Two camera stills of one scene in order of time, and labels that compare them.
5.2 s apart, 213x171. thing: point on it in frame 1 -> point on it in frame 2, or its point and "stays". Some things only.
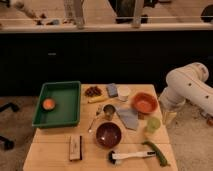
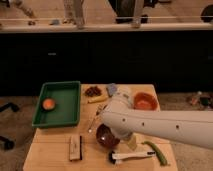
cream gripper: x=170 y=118 -> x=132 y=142
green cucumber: x=161 y=158 stays
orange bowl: x=144 y=103 stays
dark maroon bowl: x=108 y=135 stays
